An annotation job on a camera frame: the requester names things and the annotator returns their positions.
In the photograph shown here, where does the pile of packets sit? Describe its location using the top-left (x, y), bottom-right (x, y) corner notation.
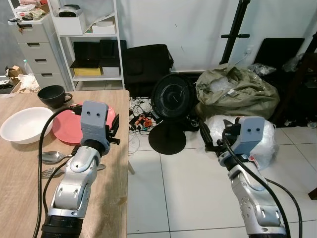
top-left (7, 0), bottom-right (50, 23)

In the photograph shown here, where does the white bowl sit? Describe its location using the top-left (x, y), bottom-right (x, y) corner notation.
top-left (0, 107), bottom-right (54, 144)

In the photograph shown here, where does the cardboard box with clutter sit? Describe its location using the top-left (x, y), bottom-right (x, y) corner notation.
top-left (0, 64), bottom-right (25, 95)

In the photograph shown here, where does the black chair back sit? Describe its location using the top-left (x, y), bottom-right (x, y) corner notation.
top-left (253, 38), bottom-right (305, 75)

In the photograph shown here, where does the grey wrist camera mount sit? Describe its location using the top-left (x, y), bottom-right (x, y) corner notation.
top-left (81, 101), bottom-right (110, 144)
top-left (232, 118), bottom-right (266, 155)

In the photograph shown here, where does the white plastic bag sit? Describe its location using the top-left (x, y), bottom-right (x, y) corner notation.
top-left (19, 73), bottom-right (41, 93)

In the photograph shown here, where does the black floor fan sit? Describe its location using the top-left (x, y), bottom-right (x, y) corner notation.
top-left (149, 74), bottom-right (199, 155)

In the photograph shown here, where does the yellow black box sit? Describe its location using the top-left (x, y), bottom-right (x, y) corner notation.
top-left (71, 59), bottom-right (103, 77)

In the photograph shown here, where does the grey white small appliance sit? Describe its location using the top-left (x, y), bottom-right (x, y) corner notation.
top-left (58, 4), bottom-right (84, 18)

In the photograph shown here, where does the grey drawer cabinet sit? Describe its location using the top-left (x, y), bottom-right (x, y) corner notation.
top-left (10, 12), bottom-right (67, 90)

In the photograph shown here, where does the pink plate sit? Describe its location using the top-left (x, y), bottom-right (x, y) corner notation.
top-left (52, 108), bottom-right (117, 145)

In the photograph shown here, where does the flat white box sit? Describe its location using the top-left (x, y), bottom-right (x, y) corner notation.
top-left (92, 21), bottom-right (117, 34)

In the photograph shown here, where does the light wooden table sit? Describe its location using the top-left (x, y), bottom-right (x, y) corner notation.
top-left (0, 89), bottom-right (135, 238)

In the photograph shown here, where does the tangled cables and power strip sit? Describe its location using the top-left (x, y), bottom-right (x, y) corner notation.
top-left (130, 97), bottom-right (160, 133)

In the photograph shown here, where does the tall white box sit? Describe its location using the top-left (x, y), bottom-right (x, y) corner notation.
top-left (53, 16), bottom-right (86, 35)

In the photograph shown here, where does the large clear plastic bag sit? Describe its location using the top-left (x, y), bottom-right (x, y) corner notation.
top-left (205, 115), bottom-right (278, 172)

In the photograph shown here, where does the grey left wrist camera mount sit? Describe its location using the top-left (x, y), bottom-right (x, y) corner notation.
top-left (81, 101), bottom-right (110, 144)

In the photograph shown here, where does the small crumpled clear bag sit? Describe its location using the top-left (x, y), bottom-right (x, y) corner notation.
top-left (248, 63), bottom-right (276, 76)

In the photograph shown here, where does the large silver spoon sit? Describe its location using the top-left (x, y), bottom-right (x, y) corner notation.
top-left (41, 151), bottom-right (75, 165)

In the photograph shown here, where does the black suitcase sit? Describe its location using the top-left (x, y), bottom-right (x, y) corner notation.
top-left (122, 45), bottom-right (174, 86)

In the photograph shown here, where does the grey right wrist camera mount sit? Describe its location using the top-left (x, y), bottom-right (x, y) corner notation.
top-left (232, 118), bottom-right (266, 155)

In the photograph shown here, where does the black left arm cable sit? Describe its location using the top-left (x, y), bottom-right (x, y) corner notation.
top-left (33, 104), bottom-right (84, 238)

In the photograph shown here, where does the olive green sack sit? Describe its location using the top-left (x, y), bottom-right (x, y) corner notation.
top-left (196, 63), bottom-right (280, 120)

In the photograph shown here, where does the dark brown wooden table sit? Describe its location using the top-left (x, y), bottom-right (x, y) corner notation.
top-left (283, 50), bottom-right (317, 127)

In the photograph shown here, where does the white metal shelf rack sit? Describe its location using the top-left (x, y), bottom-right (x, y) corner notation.
top-left (47, 0), bottom-right (125, 91)

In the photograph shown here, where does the silver fork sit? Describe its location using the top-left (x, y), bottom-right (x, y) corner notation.
top-left (41, 166), bottom-right (67, 179)

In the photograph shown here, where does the black ceramic cup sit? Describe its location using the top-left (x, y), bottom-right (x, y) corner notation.
top-left (38, 85), bottom-right (73, 109)

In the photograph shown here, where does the small white box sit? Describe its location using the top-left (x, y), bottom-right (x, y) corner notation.
top-left (102, 66), bottom-right (122, 77)

